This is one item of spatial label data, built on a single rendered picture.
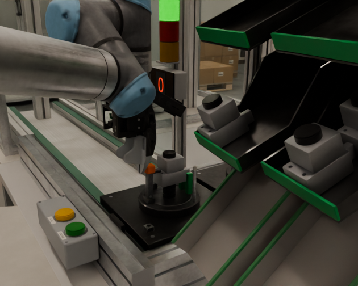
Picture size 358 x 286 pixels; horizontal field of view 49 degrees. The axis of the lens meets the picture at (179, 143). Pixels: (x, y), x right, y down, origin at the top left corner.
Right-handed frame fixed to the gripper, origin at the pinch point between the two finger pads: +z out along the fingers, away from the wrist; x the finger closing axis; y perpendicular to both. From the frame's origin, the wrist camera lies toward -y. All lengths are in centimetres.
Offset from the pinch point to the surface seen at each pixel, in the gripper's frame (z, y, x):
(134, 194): 10.3, -1.6, -8.2
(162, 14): -30.3, -15.6, -18.0
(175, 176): 3.0, -6.6, 2.2
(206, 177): 10.2, -21.8, -6.6
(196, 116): 18, -72, -81
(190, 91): 12, -84, -105
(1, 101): 1, 13, -82
